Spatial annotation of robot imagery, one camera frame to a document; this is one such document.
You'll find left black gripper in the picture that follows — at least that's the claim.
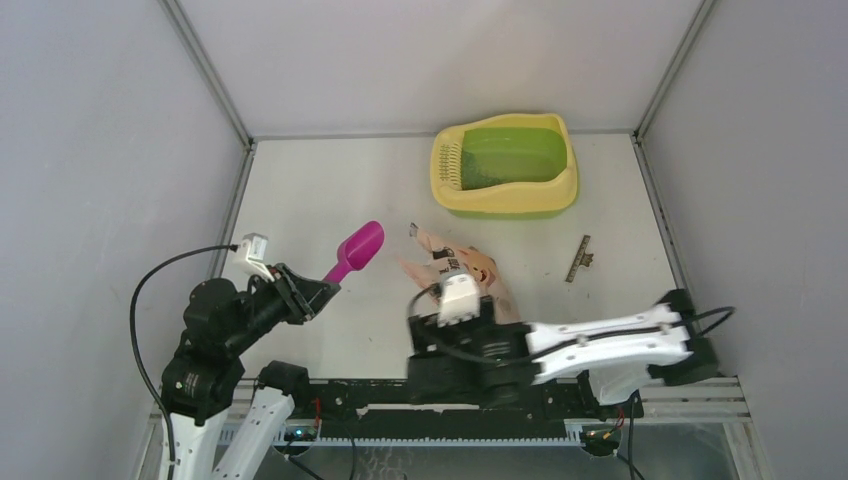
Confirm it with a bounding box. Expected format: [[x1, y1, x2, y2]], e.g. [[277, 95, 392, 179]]
[[226, 259, 341, 351]]

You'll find magenta plastic scoop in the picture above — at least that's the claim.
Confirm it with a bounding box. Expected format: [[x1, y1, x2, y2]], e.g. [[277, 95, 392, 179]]
[[323, 220, 385, 283]]

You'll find pink cat litter bag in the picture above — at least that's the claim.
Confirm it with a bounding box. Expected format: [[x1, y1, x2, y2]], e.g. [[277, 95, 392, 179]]
[[398, 223, 520, 324]]

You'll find black sealing clip strip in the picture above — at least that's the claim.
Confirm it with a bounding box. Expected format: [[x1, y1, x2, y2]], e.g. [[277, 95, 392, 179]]
[[565, 235, 594, 283]]

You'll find yellow green litter box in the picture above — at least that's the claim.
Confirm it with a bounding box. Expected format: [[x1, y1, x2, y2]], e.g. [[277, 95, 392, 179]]
[[429, 113, 580, 219]]

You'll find green cat litter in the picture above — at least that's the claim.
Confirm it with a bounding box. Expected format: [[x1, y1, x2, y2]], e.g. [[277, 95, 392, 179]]
[[460, 150, 517, 191]]

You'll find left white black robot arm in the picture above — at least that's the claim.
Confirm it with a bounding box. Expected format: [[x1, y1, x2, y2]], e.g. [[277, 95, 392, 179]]
[[160, 264, 340, 479]]

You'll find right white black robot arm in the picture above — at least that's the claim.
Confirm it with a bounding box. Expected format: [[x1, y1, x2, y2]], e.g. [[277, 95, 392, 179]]
[[406, 289, 719, 416]]

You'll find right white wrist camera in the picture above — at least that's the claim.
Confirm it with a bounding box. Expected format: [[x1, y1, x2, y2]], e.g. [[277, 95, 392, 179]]
[[437, 271, 481, 327]]

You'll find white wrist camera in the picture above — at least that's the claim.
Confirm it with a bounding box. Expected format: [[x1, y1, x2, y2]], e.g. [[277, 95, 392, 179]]
[[232, 233, 275, 282], [437, 271, 481, 327]]

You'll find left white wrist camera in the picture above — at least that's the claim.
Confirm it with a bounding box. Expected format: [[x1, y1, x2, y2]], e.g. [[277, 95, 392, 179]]
[[232, 233, 275, 282]]

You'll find white slotted cable duct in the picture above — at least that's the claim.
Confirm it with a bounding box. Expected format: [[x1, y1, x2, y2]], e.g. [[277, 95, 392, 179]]
[[271, 422, 583, 447]]

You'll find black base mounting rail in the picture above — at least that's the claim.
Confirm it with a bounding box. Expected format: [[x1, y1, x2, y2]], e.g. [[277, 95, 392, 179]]
[[292, 376, 644, 432]]

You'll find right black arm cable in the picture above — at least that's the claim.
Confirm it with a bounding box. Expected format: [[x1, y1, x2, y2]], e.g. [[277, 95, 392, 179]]
[[405, 283, 738, 367]]

